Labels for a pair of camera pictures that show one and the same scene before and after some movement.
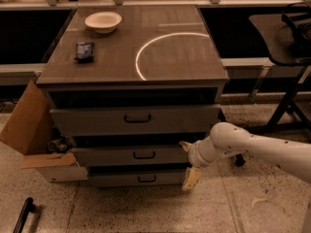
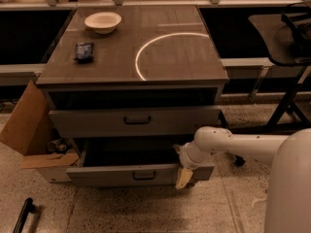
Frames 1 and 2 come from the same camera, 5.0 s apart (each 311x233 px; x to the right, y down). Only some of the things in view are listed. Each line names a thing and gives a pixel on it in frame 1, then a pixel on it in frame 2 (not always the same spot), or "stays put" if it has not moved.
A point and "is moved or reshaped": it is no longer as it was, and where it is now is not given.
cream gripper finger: [191, 177] to [183, 179]
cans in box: [56, 146] stays put
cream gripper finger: [187, 146] to [177, 148]
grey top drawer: [159, 119] stays put
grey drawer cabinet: [125, 86] stays put
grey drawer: [131, 156] is moved or reshaped
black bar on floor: [27, 207] stays put
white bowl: [103, 22] stays put
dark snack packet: [85, 52] stays put
